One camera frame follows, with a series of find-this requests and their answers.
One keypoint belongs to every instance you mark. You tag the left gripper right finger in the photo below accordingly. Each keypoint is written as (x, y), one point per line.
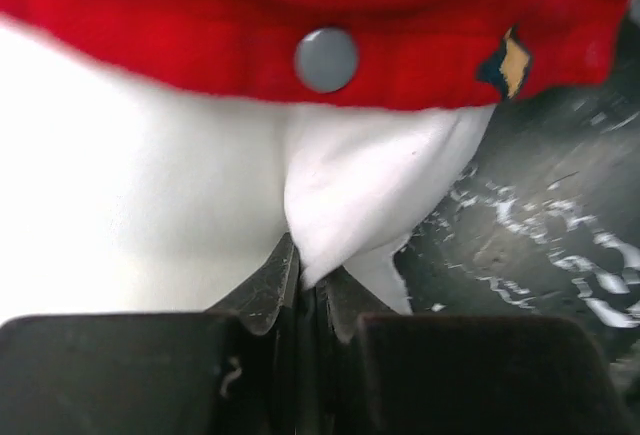
(478, 356)

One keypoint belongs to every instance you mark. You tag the white pillow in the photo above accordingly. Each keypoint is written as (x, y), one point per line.
(120, 194)

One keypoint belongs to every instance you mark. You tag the red patterned pillowcase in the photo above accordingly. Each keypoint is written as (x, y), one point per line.
(396, 54)

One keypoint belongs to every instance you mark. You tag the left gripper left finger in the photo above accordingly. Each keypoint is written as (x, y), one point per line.
(227, 370)

